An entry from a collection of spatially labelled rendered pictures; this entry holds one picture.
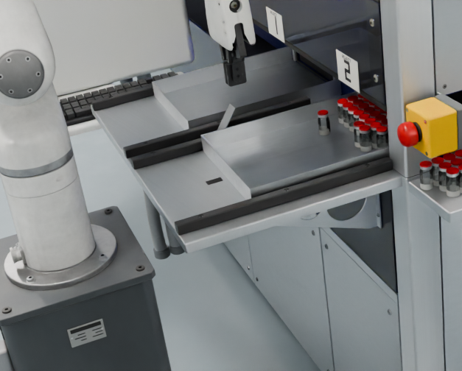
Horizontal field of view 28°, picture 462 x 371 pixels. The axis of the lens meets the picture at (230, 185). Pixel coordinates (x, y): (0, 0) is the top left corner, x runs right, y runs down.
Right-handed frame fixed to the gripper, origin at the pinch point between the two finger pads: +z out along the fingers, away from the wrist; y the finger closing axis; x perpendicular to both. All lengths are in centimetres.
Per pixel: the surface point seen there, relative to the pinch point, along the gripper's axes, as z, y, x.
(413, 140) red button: 10.8, -20.2, -21.2
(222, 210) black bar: 20.3, -7.7, 8.0
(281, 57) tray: 21, 53, -30
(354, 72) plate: 7.5, 4.1, -23.8
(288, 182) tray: 19.6, -6.0, -4.9
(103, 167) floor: 110, 210, -8
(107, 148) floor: 110, 228, -14
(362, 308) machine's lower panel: 63, 10, -24
